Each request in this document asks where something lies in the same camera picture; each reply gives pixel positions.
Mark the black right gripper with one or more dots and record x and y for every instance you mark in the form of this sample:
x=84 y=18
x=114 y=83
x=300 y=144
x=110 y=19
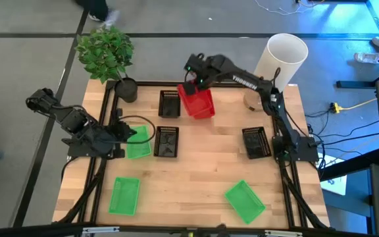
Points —
x=204 y=79

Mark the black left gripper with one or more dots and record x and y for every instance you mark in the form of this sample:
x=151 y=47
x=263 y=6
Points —
x=117 y=131

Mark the red plastic slotted basket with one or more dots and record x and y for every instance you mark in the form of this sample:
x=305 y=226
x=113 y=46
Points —
x=194 y=102
x=210 y=113

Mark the green plastic slotted basket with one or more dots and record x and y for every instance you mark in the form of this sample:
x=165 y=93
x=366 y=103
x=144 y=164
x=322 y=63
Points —
x=140 y=149
x=244 y=201
x=124 y=195

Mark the black plastic slotted basket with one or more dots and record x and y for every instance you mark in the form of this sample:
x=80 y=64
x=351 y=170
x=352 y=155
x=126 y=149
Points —
x=166 y=142
x=257 y=143
x=169 y=106

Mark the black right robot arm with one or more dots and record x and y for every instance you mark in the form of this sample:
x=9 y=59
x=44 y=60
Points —
x=252 y=85

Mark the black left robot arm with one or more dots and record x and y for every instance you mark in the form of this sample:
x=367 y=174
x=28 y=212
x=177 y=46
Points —
x=77 y=121

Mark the green potted plant black pot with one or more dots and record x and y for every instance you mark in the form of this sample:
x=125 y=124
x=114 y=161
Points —
x=105 y=56

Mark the white shade wooden base lamp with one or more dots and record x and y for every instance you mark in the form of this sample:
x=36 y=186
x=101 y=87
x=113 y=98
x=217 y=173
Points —
x=285 y=52

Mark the yellow power strip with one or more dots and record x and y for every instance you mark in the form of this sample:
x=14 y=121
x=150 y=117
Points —
x=335 y=107

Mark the white paper sheet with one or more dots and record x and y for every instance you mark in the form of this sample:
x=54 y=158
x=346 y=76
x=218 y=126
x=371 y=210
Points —
x=336 y=184

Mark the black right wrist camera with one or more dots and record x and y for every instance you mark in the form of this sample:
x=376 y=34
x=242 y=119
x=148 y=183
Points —
x=195 y=62

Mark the black aluminium table frame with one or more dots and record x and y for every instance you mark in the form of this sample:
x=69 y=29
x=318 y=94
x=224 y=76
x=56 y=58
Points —
x=153 y=83

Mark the black front frame bar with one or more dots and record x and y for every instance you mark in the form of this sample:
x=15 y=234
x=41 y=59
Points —
x=44 y=230

